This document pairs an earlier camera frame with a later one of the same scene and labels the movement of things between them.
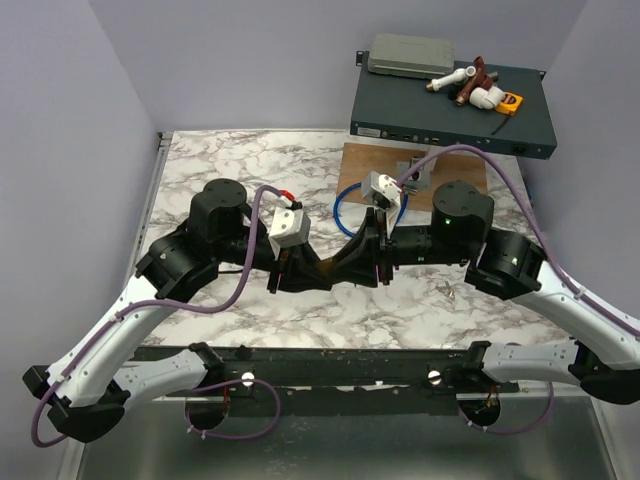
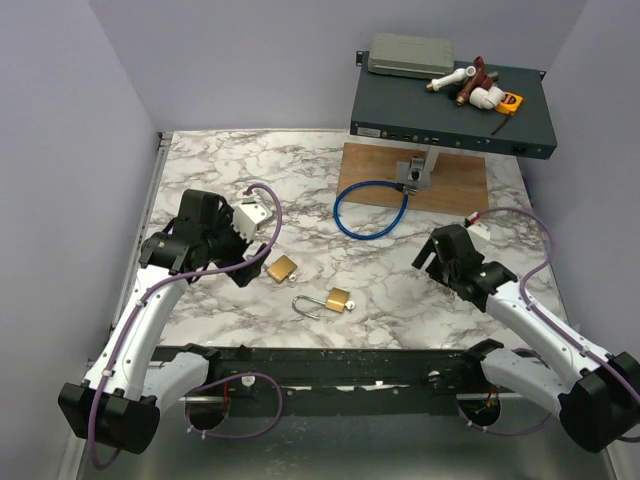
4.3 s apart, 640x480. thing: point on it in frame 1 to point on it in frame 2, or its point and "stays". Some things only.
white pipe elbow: [481, 98] stays
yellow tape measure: [510, 104] stays
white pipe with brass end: [457, 75] stays
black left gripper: [298, 266] to [242, 245]
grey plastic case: [411, 55] stays
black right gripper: [355, 262] to [433, 268]
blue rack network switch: [403, 110] stays
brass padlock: [326, 266] to [336, 301]
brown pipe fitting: [478, 80] stays
